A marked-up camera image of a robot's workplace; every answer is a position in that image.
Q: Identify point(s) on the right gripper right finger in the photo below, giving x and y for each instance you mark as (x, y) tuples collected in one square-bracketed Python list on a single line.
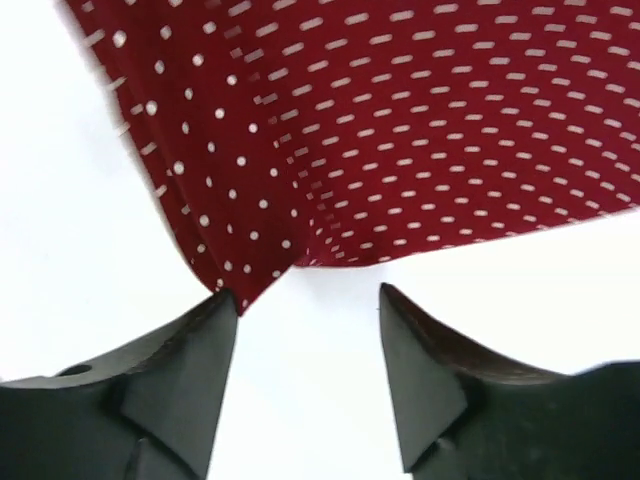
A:
[(464, 411)]

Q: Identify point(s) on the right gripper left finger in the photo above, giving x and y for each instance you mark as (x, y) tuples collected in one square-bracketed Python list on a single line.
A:
[(146, 410)]

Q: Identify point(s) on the red polka dot skirt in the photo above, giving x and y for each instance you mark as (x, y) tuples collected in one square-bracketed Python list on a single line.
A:
[(351, 133)]

